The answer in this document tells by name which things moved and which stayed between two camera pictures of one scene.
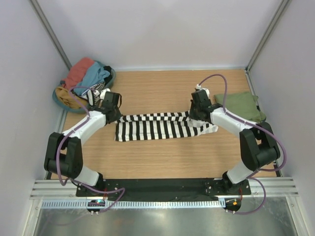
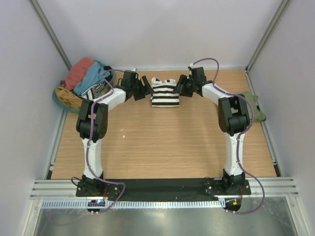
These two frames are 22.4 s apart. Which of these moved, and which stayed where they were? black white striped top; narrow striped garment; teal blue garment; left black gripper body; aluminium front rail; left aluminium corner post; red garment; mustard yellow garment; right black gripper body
Moved: right black gripper body; left black gripper body; black white striped top
Stayed: aluminium front rail; mustard yellow garment; narrow striped garment; teal blue garment; left aluminium corner post; red garment
